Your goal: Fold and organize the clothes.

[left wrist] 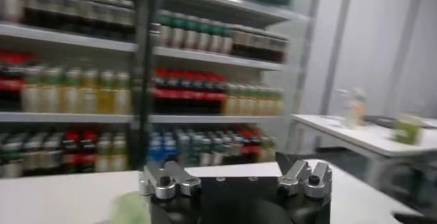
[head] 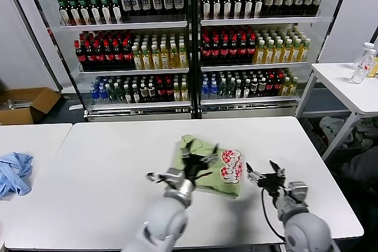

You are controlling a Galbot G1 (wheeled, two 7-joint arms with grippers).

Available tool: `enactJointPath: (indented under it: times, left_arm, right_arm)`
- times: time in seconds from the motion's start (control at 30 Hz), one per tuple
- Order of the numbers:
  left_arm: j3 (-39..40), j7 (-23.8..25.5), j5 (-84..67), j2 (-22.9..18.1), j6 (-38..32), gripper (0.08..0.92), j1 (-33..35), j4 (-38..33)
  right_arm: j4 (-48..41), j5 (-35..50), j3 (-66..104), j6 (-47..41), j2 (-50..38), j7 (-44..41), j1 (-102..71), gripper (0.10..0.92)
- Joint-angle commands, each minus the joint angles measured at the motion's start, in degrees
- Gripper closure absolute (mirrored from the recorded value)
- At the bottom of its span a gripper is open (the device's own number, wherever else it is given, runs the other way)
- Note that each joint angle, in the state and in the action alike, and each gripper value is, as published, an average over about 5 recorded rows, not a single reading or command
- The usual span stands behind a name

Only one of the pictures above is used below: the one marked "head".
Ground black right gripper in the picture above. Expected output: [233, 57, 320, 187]
[246, 160, 286, 199]

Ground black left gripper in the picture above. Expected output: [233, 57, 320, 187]
[180, 140, 220, 181]

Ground light green t-shirt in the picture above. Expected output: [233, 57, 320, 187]
[170, 134, 246, 199]

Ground black laundry crate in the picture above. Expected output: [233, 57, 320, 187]
[303, 117, 331, 158]

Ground right beverage display cabinet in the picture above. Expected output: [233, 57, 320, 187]
[190, 0, 354, 117]

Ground beverage display cabinet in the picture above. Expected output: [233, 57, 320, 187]
[22, 0, 195, 122]
[190, 0, 354, 117]

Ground small red cap cola bottle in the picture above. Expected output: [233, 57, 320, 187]
[156, 80, 165, 102]
[266, 74, 275, 96]
[164, 80, 174, 102]
[273, 73, 283, 96]

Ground white cabinet shelf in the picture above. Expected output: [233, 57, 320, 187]
[87, 99, 192, 110]
[78, 66, 190, 75]
[200, 61, 309, 72]
[60, 20, 188, 30]
[200, 15, 322, 26]
[200, 95, 299, 106]

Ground left beverage display cabinet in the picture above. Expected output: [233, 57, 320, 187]
[22, 0, 195, 122]

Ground crumpled pale grey cloth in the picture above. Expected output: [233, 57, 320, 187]
[320, 115, 355, 149]

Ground white cap yellow tea bottle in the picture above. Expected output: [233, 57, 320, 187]
[151, 44, 161, 69]
[170, 42, 180, 68]
[132, 44, 144, 70]
[141, 44, 152, 70]
[178, 42, 188, 68]
[160, 43, 171, 68]

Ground person dark sleeve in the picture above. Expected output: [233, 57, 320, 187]
[339, 147, 378, 197]

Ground crumpled grey green cloth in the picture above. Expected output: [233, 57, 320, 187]
[356, 120, 378, 149]

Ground white side table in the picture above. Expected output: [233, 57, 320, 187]
[294, 62, 378, 158]

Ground green cap yellow tea bottle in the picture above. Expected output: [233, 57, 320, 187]
[291, 38, 301, 63]
[282, 38, 292, 63]
[255, 40, 265, 64]
[264, 39, 274, 64]
[299, 38, 310, 62]
[273, 39, 283, 63]

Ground clear plastic water bottle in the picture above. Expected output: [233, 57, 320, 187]
[350, 50, 378, 84]

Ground green cap dark tea bottle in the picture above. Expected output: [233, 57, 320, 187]
[233, 0, 244, 19]
[201, 0, 212, 19]
[89, 0, 101, 24]
[110, 0, 123, 23]
[222, 0, 233, 19]
[78, 0, 90, 25]
[253, 0, 265, 18]
[99, 0, 112, 24]
[58, 0, 71, 25]
[211, 0, 223, 19]
[67, 0, 80, 25]
[243, 0, 254, 18]

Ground yellow drink bottle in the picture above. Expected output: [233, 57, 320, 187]
[367, 56, 378, 78]

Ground clear bottle red label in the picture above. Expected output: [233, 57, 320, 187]
[353, 41, 376, 71]

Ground open cardboard box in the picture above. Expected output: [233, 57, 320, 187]
[0, 87, 62, 125]

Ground crumpled light blue cloth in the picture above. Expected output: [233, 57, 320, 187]
[0, 152, 34, 200]

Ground bundle of metal rods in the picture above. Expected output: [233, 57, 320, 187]
[0, 98, 35, 110]

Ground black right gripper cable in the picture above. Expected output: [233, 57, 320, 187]
[260, 188, 286, 238]

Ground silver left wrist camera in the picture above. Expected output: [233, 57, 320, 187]
[165, 166, 186, 189]

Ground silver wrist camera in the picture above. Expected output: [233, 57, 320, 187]
[165, 166, 186, 189]
[286, 181, 310, 204]

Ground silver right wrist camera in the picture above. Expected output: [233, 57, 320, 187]
[286, 181, 310, 204]

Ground black left wrist cable hook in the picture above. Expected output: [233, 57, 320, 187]
[146, 171, 169, 184]

